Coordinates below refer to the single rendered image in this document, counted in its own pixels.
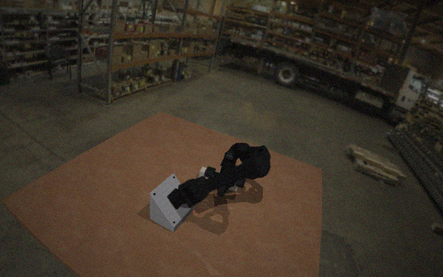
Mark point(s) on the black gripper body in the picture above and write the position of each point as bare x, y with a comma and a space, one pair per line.
211, 171

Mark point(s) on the black two-prong charger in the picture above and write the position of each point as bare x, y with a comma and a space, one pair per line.
221, 191

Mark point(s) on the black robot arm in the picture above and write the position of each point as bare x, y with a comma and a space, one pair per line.
255, 160

